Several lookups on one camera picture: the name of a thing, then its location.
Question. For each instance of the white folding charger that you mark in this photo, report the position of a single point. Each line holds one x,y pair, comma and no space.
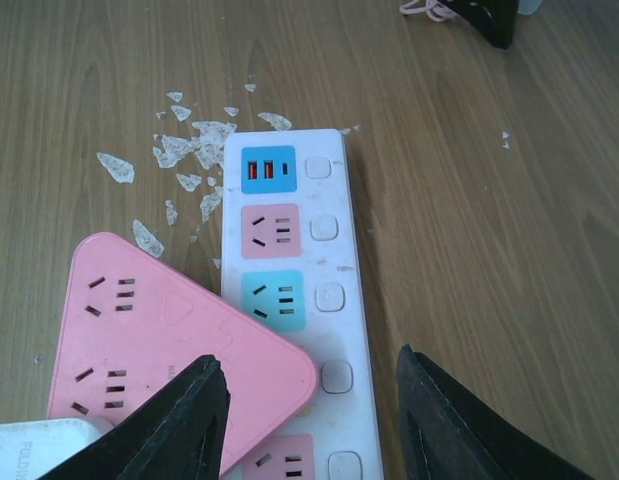
30,449

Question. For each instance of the pink triangular socket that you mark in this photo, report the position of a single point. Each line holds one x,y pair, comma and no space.
130,324

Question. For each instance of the white power strip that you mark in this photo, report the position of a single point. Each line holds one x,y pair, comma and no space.
290,261

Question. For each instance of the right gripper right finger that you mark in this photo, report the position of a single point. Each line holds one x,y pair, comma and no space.
447,432

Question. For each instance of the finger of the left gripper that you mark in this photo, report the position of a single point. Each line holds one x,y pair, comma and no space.
495,20

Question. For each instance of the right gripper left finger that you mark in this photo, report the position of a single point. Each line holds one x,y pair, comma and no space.
177,434

